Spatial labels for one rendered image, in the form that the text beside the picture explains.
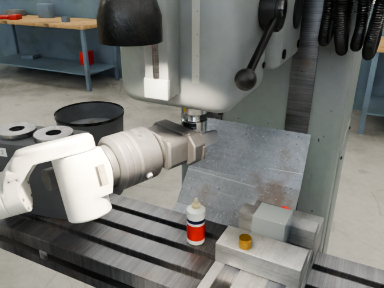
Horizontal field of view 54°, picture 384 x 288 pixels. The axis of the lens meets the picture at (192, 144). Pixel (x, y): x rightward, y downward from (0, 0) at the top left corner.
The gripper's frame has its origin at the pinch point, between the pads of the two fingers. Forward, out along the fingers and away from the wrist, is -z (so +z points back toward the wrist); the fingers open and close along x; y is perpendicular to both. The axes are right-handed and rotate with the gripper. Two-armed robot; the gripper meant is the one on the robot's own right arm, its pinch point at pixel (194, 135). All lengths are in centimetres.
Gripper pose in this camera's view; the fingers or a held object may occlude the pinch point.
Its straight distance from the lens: 70.2
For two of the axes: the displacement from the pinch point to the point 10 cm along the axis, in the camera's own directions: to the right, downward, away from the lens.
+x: -6.8, -3.0, 6.7
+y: -0.1, 9.1, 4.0
